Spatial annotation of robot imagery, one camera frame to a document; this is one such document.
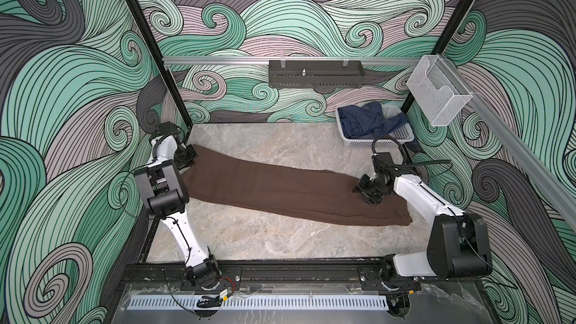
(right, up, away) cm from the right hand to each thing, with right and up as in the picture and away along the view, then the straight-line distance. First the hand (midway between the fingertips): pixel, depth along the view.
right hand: (355, 192), depth 87 cm
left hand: (-68, +13, +8) cm, 70 cm away
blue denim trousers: (+14, +31, +25) cm, 42 cm away
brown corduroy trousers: (-37, +1, +11) cm, 38 cm away
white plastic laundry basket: (+30, +24, +20) cm, 44 cm away
